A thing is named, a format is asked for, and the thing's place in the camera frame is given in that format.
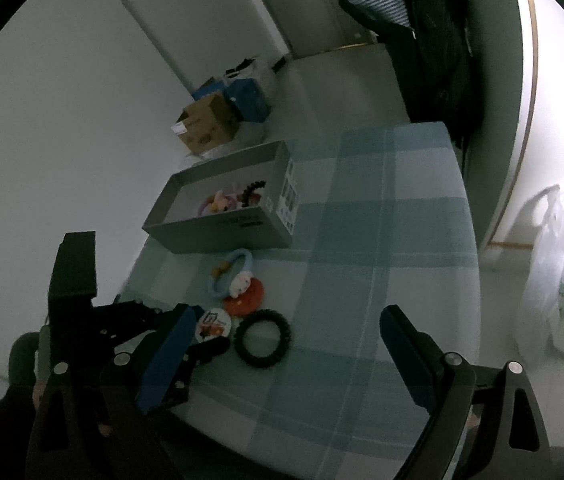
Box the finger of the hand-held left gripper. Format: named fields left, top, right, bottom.
left=93, top=300, right=179, bottom=333

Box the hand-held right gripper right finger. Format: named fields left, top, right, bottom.
left=380, top=305, right=556, bottom=480

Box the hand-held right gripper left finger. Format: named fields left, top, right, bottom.
left=27, top=304, right=199, bottom=480

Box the round white badge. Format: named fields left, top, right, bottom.
left=196, top=310, right=233, bottom=345

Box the grey cardboard storage box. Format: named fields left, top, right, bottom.
left=142, top=140, right=297, bottom=255

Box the pink ring bracelet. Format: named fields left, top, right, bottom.
left=199, top=187, right=249, bottom=217

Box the small black coil hair tie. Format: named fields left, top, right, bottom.
left=239, top=181, right=268, bottom=207

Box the orange round disc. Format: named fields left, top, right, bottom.
left=223, top=277, right=266, bottom=318

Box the white plush hair clip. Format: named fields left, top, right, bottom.
left=229, top=271, right=255, bottom=297

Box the green checked tablecloth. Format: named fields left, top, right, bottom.
left=121, top=122, right=481, bottom=480

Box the translucent white shopping bag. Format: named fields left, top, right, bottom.
left=516, top=185, right=564, bottom=367

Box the brown cardboard box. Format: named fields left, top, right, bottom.
left=172, top=91, right=241, bottom=155

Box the white plastic bag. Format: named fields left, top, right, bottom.
left=236, top=119, right=274, bottom=147

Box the flat blue box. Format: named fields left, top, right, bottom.
left=192, top=77, right=228, bottom=101

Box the tall blue box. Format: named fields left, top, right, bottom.
left=227, top=78, right=269, bottom=122

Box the black jacket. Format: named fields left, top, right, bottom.
left=377, top=0, right=489, bottom=153

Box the grey door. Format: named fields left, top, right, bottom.
left=239, top=0, right=380, bottom=57

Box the large black coil hair tie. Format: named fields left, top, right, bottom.
left=233, top=310, right=293, bottom=365

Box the blue ring bracelet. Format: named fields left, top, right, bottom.
left=211, top=249, right=255, bottom=300

